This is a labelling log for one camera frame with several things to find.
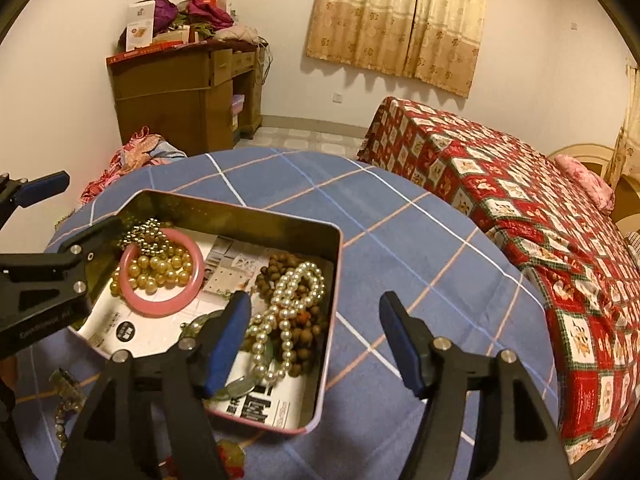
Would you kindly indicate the white printed box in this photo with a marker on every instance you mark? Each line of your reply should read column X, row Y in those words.
column 140, row 27

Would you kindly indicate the striped pillow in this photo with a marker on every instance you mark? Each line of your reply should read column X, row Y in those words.
column 634, row 247

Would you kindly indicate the blue plaid tablecloth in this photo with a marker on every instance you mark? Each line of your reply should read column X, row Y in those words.
column 400, row 240

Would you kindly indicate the brown wooden desk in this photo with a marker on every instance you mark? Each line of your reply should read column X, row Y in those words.
column 165, row 105

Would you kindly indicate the pink bangle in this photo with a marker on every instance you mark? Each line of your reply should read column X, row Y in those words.
column 150, row 308

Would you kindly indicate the flat red box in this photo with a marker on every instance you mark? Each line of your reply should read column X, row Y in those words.
column 140, row 53

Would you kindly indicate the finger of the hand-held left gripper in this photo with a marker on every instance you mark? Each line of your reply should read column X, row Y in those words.
column 60, row 270
column 45, row 185

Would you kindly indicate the printed paper sheet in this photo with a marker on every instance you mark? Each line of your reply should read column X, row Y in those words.
column 230, row 265

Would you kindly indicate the magenta cloth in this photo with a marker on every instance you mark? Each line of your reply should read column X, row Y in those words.
column 207, row 14

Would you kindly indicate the cream wooden headboard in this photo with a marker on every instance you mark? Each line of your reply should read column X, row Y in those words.
column 590, row 151

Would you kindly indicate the narrow beige patterned curtain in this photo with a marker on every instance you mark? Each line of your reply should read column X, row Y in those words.
column 631, row 125

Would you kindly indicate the wide beige patterned curtain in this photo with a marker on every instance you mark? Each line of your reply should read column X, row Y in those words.
column 390, row 20

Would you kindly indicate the red patchwork bedspread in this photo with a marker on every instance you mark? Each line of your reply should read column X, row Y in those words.
column 525, row 210

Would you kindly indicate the pink tin box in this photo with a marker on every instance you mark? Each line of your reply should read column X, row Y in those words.
column 225, row 215

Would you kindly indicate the yellow red charm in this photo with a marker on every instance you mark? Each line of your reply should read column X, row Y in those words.
column 232, row 460

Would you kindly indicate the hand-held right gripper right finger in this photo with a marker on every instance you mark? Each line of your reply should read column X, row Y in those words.
column 400, row 347

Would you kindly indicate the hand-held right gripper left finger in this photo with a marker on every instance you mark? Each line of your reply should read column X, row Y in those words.
column 227, row 342

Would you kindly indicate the pink pillow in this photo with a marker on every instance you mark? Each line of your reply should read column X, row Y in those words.
column 585, row 182

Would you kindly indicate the pink storage box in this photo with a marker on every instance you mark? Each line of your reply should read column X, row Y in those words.
column 238, row 112

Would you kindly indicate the pale pink quilted garment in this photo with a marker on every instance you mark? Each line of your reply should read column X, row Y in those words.
column 235, row 34

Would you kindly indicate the pile of colourful clothes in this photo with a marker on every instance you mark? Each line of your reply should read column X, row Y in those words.
column 140, row 157

